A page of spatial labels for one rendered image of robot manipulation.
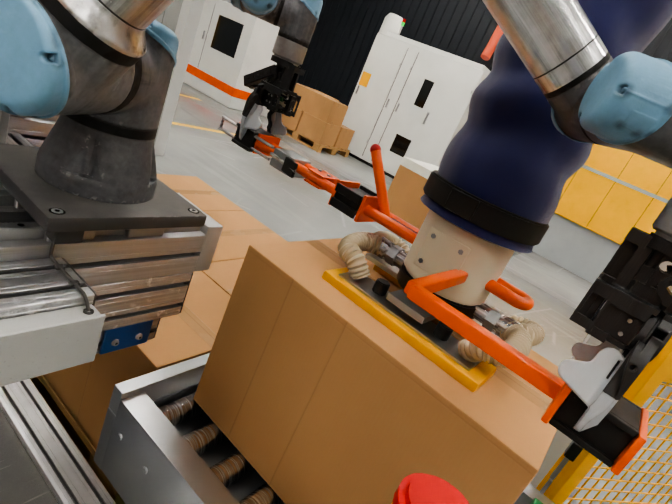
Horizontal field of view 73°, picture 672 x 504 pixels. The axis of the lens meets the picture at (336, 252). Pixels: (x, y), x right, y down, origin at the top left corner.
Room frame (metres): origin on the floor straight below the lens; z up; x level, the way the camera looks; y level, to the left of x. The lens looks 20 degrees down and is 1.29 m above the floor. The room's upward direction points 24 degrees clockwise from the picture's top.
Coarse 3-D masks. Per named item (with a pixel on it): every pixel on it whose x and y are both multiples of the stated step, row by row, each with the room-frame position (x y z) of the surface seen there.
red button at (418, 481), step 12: (408, 480) 0.29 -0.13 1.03; (420, 480) 0.29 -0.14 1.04; (432, 480) 0.30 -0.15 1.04; (444, 480) 0.30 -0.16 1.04; (396, 492) 0.28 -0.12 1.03; (408, 492) 0.28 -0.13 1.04; (420, 492) 0.28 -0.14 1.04; (432, 492) 0.29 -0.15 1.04; (444, 492) 0.29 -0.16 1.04; (456, 492) 0.30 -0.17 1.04
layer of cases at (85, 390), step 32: (192, 192) 2.04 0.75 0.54; (224, 224) 1.83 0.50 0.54; (256, 224) 2.00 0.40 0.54; (224, 256) 1.54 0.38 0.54; (192, 288) 1.24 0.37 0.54; (224, 288) 1.32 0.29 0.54; (160, 320) 1.02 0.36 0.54; (192, 320) 1.08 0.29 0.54; (128, 352) 0.91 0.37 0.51; (160, 352) 0.91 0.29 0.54; (192, 352) 0.96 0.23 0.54; (64, 384) 1.02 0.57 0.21; (96, 384) 0.95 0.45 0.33; (96, 416) 0.93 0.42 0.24; (96, 448) 0.91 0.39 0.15
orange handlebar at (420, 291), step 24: (264, 144) 1.08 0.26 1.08; (312, 168) 1.05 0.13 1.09; (384, 216) 0.89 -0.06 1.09; (408, 240) 0.85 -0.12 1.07; (408, 288) 0.59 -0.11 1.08; (432, 288) 0.62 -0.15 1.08; (504, 288) 0.76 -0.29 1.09; (432, 312) 0.55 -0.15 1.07; (456, 312) 0.55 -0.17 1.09; (480, 336) 0.52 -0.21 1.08; (504, 360) 0.50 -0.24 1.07; (528, 360) 0.50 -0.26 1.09; (552, 384) 0.47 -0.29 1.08
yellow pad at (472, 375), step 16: (336, 272) 0.81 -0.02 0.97; (336, 288) 0.77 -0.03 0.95; (352, 288) 0.77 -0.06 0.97; (368, 288) 0.78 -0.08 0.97; (384, 288) 0.77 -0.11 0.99; (368, 304) 0.74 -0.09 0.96; (384, 304) 0.75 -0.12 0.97; (384, 320) 0.71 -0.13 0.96; (400, 320) 0.72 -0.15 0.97; (400, 336) 0.70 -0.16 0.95; (416, 336) 0.69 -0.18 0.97; (432, 336) 0.70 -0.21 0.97; (448, 336) 0.70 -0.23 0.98; (432, 352) 0.66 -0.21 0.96; (448, 352) 0.67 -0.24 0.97; (448, 368) 0.65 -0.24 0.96; (464, 368) 0.65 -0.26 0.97; (480, 368) 0.67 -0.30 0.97; (464, 384) 0.63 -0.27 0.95; (480, 384) 0.63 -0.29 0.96
